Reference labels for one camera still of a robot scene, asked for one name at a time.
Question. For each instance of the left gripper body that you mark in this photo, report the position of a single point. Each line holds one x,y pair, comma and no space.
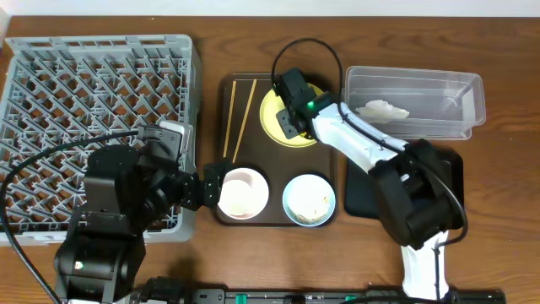
194,191

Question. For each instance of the clear plastic bin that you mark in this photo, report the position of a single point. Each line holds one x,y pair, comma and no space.
380,78

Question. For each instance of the black waste tray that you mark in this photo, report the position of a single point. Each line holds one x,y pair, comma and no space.
358,194

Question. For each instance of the white bowl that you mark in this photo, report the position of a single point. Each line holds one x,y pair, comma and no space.
244,194

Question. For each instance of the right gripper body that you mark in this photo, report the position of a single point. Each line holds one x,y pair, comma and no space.
288,120

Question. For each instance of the white tissue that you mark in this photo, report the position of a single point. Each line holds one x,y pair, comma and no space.
380,111

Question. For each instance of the wooden chopstick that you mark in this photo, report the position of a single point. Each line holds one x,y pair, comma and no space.
244,119
229,117

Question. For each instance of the light blue bowl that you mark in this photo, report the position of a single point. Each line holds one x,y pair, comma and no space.
309,200

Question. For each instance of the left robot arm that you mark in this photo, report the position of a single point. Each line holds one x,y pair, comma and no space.
127,190

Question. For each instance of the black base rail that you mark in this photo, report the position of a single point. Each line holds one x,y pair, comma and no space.
174,291

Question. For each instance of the dark brown serving tray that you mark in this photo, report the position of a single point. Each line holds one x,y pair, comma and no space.
277,163

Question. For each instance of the yellow plate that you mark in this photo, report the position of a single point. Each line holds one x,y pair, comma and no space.
270,106

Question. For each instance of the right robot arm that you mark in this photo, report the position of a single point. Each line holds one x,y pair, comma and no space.
363,144

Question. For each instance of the grey dishwasher rack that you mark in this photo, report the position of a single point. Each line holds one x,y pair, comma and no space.
62,89

